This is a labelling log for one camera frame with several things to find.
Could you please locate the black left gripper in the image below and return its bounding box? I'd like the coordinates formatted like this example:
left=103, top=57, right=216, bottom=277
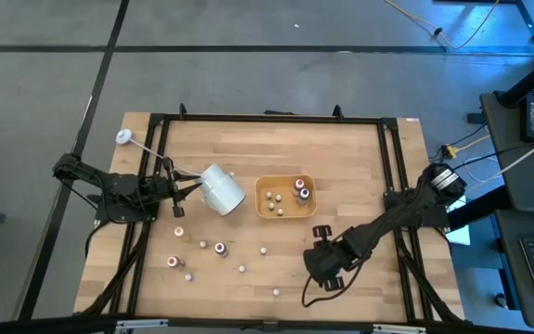
left=145, top=156, right=203, bottom=218

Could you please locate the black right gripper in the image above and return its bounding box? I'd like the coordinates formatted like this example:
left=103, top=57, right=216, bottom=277
left=304, top=225, right=350, bottom=292

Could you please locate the white cup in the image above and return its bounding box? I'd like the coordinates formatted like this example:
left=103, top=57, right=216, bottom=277
left=194, top=162, right=247, bottom=218

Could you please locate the yellow plastic bin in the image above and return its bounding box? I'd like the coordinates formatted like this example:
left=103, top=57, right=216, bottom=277
left=254, top=173, right=318, bottom=220

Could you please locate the black desk leg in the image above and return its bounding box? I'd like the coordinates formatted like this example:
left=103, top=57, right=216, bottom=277
left=496, top=44, right=534, bottom=109
left=447, top=187, right=513, bottom=231

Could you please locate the dark grey desk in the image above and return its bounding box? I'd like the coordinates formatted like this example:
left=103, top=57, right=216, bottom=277
left=493, top=208, right=534, bottom=331
left=479, top=90, right=534, bottom=212

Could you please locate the black crossbeam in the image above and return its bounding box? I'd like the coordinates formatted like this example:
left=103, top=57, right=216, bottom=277
left=0, top=314, right=534, bottom=334

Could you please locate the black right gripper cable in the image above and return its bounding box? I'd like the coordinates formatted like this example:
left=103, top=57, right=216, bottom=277
left=301, top=259, right=365, bottom=308

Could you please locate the white lamp cable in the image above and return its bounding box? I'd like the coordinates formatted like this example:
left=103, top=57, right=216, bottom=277
left=130, top=137, right=202, bottom=177

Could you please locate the silver bracket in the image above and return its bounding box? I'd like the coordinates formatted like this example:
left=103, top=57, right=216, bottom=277
left=115, top=318, right=170, bottom=331
left=372, top=323, right=428, bottom=334

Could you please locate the black aluminium table frame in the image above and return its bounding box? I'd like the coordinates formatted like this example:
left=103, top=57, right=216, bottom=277
left=74, top=102, right=465, bottom=326

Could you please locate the yellow power cord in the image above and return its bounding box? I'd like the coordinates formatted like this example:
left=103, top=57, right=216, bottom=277
left=384, top=0, right=502, bottom=50

